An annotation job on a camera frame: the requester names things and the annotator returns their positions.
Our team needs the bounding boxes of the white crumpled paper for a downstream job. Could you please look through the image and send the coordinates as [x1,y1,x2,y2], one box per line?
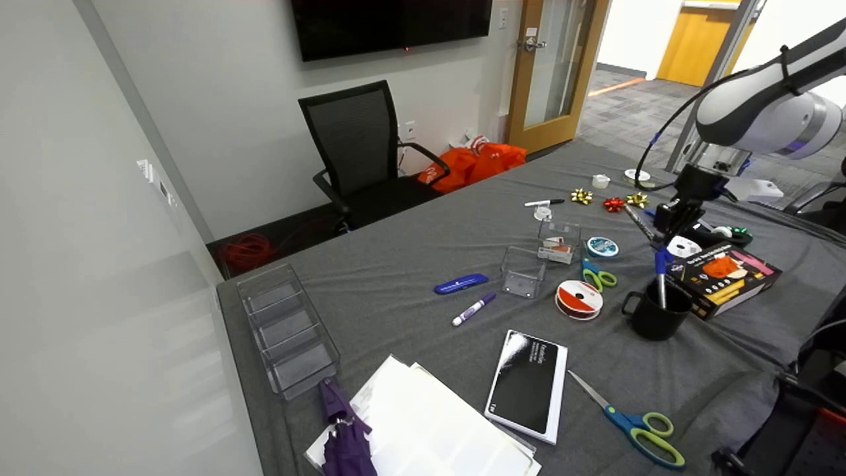
[730,176,789,209]

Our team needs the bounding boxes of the orange plastic bag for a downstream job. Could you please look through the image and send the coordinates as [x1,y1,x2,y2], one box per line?
[418,140,529,196]

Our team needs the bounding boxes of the large green blue scissors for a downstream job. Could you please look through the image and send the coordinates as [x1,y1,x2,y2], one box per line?
[567,368,691,471]

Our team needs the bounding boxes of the purple gloves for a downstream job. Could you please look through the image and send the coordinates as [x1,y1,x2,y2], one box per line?
[316,378,382,476]

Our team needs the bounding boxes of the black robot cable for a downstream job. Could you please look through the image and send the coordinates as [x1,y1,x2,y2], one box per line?
[633,74,730,192]

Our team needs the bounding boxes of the grey tablecloth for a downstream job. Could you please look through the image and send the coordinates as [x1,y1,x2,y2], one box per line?
[214,138,846,476]

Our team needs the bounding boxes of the black mug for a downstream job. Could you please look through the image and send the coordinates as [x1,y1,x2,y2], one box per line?
[619,279,695,342]

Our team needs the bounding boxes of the blue cap white marker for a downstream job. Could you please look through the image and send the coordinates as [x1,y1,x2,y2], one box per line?
[653,246,675,312]

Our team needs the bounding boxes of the clear plastic organizer tray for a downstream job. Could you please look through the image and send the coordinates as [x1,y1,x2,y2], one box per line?
[235,260,344,402]

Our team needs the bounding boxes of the white paper stack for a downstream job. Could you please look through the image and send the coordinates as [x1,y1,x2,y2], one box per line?
[304,354,542,476]

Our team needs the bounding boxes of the yellow wooden door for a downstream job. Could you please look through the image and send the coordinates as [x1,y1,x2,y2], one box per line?
[656,0,748,90]

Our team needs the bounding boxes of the black wall television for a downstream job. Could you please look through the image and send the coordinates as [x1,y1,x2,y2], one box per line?
[292,0,496,63]

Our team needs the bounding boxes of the flat black white box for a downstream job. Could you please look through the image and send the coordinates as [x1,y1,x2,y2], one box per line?
[481,327,572,446]

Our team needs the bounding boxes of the black tape dispenser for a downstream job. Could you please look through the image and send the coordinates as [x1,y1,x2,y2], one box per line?
[695,220,736,251]

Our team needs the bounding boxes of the black nitrile glove box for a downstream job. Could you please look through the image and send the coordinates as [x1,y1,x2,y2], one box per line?
[669,243,786,319]

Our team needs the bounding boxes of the white wall bracket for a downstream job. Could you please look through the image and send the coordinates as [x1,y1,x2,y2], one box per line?
[135,156,176,206]

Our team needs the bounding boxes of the small green blue scissors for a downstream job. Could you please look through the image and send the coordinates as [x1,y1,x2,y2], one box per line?
[578,257,619,292]

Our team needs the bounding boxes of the white spool gold ribbon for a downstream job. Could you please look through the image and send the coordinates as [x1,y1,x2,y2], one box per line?
[667,233,707,260]

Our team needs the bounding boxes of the black mesh office chair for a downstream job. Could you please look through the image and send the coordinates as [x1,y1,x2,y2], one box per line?
[296,78,455,233]

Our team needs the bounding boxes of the black frame stand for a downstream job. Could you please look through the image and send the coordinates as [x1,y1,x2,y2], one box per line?
[712,288,846,476]

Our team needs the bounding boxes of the red coiled cable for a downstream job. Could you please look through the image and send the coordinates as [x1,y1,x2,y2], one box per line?
[219,233,278,274]

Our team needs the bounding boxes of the red ribbon spool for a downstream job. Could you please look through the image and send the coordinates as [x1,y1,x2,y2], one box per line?
[554,278,607,321]

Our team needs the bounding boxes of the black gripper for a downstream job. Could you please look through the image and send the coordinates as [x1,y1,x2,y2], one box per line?
[656,163,730,247]

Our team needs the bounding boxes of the purple cap white marker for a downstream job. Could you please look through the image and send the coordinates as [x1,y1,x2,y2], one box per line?
[451,291,501,329]

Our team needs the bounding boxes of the clear acrylic box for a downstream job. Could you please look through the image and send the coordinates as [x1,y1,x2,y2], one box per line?
[535,220,584,267]
[501,246,550,298]

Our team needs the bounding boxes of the wooden door with glass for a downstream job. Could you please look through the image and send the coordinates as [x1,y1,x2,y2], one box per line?
[505,0,615,156]

